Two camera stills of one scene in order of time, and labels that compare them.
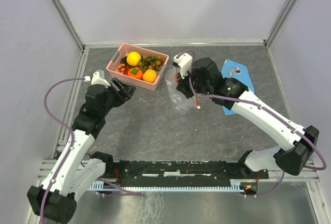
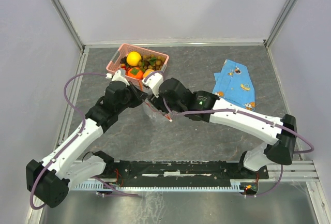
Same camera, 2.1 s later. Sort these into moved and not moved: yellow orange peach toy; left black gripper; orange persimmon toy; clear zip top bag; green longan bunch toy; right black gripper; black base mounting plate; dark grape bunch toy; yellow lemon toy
Moved: left black gripper; clear zip top bag; right black gripper
Not moved: yellow orange peach toy; dark grape bunch toy; black base mounting plate; yellow lemon toy; orange persimmon toy; green longan bunch toy
